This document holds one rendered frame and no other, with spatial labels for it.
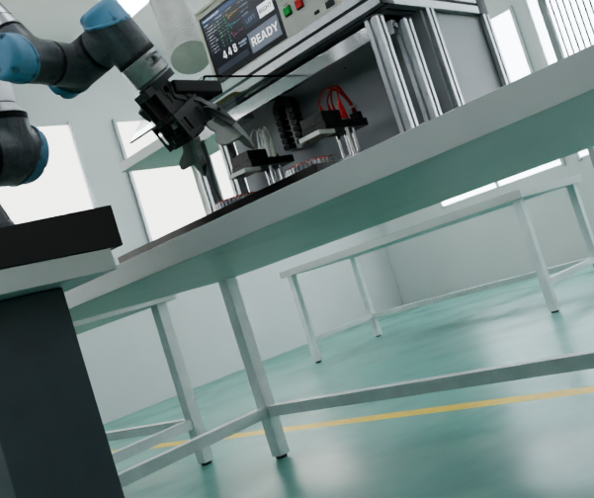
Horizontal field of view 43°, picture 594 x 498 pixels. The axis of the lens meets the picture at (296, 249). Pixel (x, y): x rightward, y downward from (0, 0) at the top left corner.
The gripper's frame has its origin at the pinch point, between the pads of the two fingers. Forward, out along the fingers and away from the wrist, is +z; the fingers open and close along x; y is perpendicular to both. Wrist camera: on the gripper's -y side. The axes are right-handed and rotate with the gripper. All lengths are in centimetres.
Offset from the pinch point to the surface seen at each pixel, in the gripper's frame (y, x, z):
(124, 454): -13, -161, 84
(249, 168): -23.4, -21.3, 9.7
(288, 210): 10.9, 14.4, 9.2
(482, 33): -71, 20, 20
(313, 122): -25.4, 0.5, 7.7
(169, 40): -124, -113, -22
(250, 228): 11.0, 4.4, 9.5
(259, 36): -46.0, -14.0, -11.1
